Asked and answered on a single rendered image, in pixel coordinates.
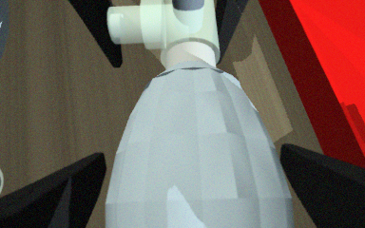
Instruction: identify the red tray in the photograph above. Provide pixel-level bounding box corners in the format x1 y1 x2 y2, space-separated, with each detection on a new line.
259 0 365 168

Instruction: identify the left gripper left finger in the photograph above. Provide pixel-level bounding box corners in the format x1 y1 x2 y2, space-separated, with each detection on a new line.
0 152 106 228

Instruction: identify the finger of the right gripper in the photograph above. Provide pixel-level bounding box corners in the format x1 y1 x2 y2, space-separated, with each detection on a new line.
68 0 123 68
215 0 249 64

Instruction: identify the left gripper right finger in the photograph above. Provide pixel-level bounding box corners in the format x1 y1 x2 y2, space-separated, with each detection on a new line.
279 143 365 228

